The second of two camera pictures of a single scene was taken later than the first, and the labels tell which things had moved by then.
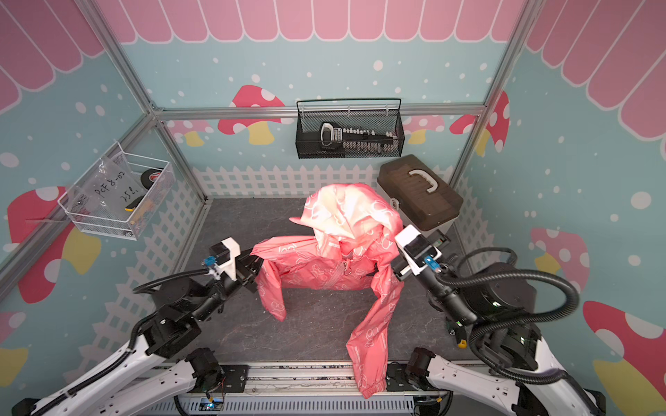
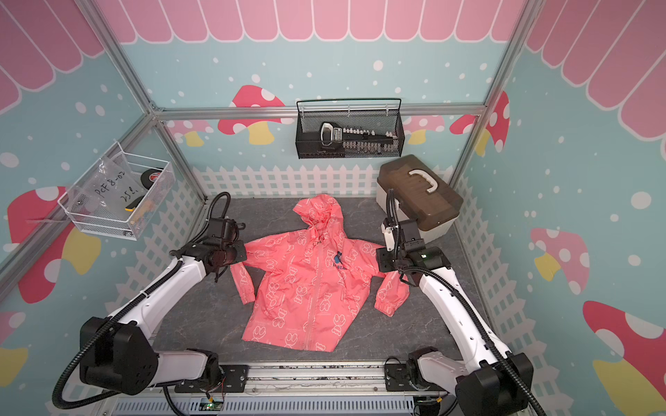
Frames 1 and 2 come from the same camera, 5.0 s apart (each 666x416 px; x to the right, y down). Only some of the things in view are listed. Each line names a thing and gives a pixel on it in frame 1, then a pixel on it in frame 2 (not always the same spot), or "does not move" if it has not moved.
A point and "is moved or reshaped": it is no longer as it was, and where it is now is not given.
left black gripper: (249, 276) → (240, 247)
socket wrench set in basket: (357, 139) does not move
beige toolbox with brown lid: (421, 198) does not move
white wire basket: (120, 196) does not move
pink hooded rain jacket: (356, 235) is moved or reshaped
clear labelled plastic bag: (112, 185) does not move
